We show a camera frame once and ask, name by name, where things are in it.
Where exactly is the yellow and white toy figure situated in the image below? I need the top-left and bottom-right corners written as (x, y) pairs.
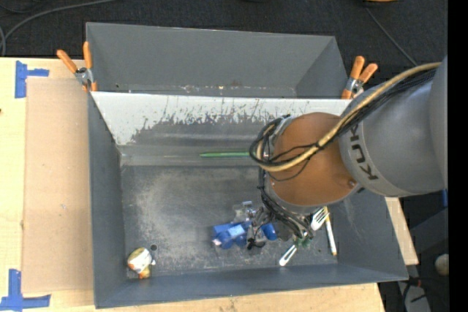
top-left (126, 247), bottom-right (157, 280)

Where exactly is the grey metal bin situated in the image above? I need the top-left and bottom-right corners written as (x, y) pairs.
top-left (85, 22), bottom-right (410, 309)

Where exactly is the blue toy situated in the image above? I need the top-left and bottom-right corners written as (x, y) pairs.
top-left (211, 220), bottom-right (279, 250)

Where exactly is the green pen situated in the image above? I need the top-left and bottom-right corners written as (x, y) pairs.
top-left (199, 151), bottom-right (252, 159)

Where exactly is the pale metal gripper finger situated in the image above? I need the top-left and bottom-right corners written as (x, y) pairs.
top-left (246, 226), bottom-right (267, 250)
top-left (233, 200), bottom-right (259, 222)

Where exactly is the white plastic fork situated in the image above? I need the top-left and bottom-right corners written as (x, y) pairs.
top-left (279, 206), bottom-right (329, 267)

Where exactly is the white pen with yellow tip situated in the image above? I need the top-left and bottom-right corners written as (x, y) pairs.
top-left (323, 213), bottom-right (338, 256)

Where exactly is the brown cardboard board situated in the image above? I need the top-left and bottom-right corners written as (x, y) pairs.
top-left (20, 77), bottom-right (97, 295)

